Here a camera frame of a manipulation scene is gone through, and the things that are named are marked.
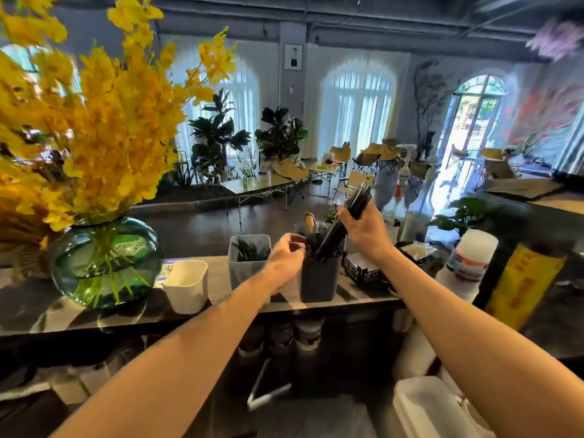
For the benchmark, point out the person's left hand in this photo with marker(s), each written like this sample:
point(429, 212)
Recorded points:
point(279, 265)

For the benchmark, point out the person's right hand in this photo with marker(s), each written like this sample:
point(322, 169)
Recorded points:
point(368, 236)

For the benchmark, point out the person's left thumb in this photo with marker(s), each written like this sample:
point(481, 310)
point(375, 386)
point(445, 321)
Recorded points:
point(294, 238)

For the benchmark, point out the person's right thumb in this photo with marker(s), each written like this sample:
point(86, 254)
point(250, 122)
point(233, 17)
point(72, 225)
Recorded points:
point(343, 219)

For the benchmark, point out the bundle of black straws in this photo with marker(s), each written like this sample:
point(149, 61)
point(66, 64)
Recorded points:
point(338, 225)

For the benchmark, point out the dark grey plastic container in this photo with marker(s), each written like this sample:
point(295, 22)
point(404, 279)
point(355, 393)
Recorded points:
point(320, 278)

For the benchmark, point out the person's left forearm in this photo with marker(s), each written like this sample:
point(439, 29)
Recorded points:
point(173, 360)

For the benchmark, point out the person's right forearm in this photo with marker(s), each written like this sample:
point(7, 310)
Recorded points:
point(474, 346)

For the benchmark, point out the beige folding chair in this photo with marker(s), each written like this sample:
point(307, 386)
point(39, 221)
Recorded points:
point(355, 181)
point(341, 153)
point(377, 154)
point(495, 165)
point(291, 171)

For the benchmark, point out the bunch of black plastic forks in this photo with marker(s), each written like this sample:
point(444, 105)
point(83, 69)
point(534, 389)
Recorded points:
point(250, 251)

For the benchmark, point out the small wooden folding table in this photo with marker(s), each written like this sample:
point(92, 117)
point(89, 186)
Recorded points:
point(326, 169)

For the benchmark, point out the black box with white print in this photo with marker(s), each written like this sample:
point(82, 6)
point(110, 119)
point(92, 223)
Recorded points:
point(361, 270)

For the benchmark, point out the clear pump bottle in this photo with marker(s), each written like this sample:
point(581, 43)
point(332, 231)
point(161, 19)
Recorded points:
point(398, 196)

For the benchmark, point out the light grey plastic container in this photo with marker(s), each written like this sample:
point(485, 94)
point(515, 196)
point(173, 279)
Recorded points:
point(245, 273)

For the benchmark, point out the wooden slat folding table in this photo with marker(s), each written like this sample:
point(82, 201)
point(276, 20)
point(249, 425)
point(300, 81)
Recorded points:
point(255, 184)

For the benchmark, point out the white pump bottle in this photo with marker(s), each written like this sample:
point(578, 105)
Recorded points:
point(419, 214)

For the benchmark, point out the black tray with paper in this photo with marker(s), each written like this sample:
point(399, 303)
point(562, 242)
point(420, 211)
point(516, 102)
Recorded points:
point(416, 251)

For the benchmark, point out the stack of paper cups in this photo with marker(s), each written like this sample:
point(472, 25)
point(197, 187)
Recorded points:
point(309, 333)
point(281, 337)
point(252, 339)

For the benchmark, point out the bushy dark green potted plant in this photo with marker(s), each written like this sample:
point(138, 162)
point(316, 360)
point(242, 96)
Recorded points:
point(280, 134)

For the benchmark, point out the white sheer curtain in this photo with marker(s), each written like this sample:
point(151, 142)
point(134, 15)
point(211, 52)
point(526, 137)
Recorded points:
point(246, 100)
point(356, 104)

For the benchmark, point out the white plastic container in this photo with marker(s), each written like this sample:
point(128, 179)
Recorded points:
point(186, 287)

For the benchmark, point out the small green leafy plant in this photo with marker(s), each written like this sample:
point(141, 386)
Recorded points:
point(465, 213)

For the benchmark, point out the tall dark green potted plant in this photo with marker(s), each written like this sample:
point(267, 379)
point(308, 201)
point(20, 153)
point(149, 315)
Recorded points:
point(218, 134)

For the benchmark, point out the white bottle with red label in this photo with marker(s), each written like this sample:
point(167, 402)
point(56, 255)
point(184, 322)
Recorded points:
point(470, 262)

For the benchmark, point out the printed code card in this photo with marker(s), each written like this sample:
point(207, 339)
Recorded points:
point(165, 271)

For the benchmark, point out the bare branch tree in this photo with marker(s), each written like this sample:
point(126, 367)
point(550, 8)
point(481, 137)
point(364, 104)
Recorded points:
point(429, 104)

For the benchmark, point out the arched glass door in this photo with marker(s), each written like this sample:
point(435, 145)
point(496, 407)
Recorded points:
point(470, 132)

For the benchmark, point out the flat brown cardboard sheet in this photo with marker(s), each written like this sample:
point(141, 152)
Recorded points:
point(524, 187)

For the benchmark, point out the green glass vase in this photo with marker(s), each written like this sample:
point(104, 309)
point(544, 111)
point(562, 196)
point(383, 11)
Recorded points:
point(107, 264)

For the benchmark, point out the yellow cylindrical packet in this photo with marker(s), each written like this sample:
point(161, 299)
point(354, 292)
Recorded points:
point(522, 287)

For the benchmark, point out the white plastic tub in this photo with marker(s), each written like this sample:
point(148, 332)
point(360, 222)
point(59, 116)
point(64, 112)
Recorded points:
point(429, 410)

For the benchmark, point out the yellow flower bouquet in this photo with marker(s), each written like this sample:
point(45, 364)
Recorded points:
point(109, 127)

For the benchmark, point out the dried brown grass bunch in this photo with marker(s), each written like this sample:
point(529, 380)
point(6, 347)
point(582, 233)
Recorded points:
point(20, 241)

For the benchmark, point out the pink hanging flowers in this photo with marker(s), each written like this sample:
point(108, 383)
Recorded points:
point(556, 38)

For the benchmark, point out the framed wall picture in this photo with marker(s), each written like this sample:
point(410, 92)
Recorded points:
point(293, 57)

